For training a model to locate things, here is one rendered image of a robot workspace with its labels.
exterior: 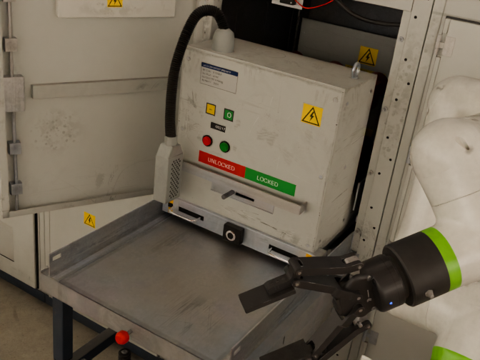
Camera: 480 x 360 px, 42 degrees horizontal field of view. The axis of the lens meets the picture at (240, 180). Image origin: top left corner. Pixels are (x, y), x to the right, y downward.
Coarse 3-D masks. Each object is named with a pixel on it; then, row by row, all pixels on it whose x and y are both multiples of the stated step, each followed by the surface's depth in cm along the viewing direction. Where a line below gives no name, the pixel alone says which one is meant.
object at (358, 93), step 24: (192, 48) 174; (240, 48) 180; (264, 48) 184; (288, 72) 161; (312, 72) 165; (336, 72) 168; (360, 72) 171; (360, 96) 165; (360, 120) 171; (336, 144) 161; (360, 144) 178; (336, 168) 167; (336, 192) 174; (336, 216) 181
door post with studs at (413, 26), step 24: (432, 0) 157; (408, 24) 162; (408, 48) 164; (408, 72) 166; (384, 96) 172; (408, 96) 168; (384, 120) 174; (384, 144) 176; (384, 168) 178; (384, 192) 180; (360, 216) 187; (360, 240) 189
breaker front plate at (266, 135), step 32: (192, 64) 176; (224, 64) 170; (192, 96) 179; (224, 96) 173; (256, 96) 168; (288, 96) 163; (320, 96) 158; (192, 128) 183; (256, 128) 171; (288, 128) 166; (320, 128) 160; (192, 160) 186; (256, 160) 174; (288, 160) 169; (320, 160) 163; (192, 192) 190; (224, 192) 183; (320, 192) 166; (256, 224) 181; (288, 224) 175
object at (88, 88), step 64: (0, 0) 164; (64, 0) 170; (128, 0) 179; (192, 0) 193; (0, 64) 168; (64, 64) 180; (128, 64) 191; (0, 128) 175; (64, 128) 188; (128, 128) 200; (0, 192) 185; (64, 192) 198; (128, 192) 210
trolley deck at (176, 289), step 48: (144, 240) 184; (192, 240) 187; (48, 288) 165; (96, 288) 161; (144, 288) 163; (192, 288) 166; (240, 288) 168; (144, 336) 150; (192, 336) 148; (240, 336) 150; (288, 336) 156
